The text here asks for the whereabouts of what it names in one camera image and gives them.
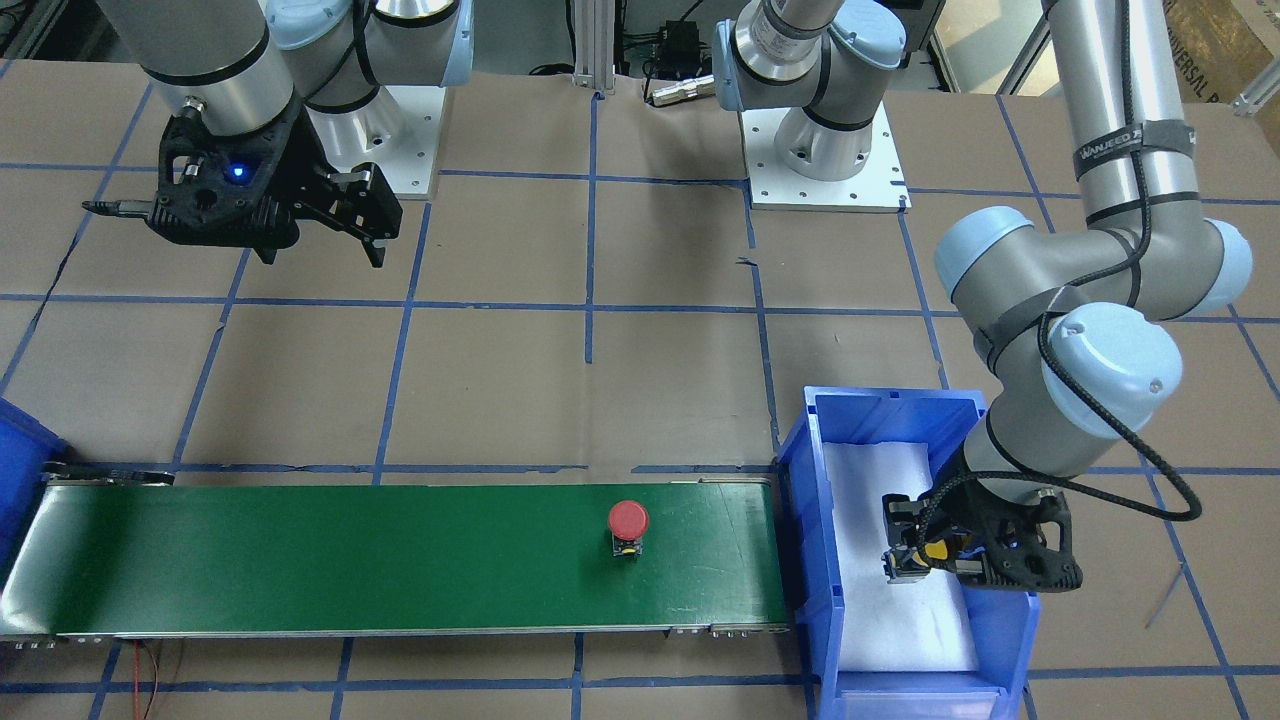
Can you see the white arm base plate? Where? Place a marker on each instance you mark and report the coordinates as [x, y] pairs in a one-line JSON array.
[[399, 130], [795, 164]]

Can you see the yellow mushroom push button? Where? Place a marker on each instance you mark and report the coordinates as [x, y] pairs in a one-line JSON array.
[[909, 564]]

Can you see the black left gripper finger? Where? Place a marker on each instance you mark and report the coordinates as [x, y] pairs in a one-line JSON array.
[[903, 519]]

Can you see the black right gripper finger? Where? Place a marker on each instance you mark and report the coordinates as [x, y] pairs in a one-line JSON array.
[[368, 221], [269, 237]]

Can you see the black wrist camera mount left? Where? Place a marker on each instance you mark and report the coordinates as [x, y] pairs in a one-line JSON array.
[[1024, 547]]

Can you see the blue plastic bin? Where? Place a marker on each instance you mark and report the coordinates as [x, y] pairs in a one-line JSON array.
[[26, 445], [887, 637]]

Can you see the red mushroom push button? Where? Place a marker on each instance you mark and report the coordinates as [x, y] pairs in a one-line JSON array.
[[628, 521]]

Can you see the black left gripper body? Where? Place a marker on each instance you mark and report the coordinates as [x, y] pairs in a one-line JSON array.
[[902, 522]]

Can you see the aluminium frame post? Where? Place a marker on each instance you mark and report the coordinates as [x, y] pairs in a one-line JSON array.
[[594, 33]]

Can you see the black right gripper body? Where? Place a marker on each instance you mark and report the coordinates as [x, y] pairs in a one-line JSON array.
[[296, 167]]

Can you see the green conveyor belt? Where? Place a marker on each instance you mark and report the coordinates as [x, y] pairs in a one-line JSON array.
[[339, 561]]

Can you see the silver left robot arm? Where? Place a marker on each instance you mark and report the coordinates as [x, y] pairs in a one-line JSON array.
[[1072, 324]]

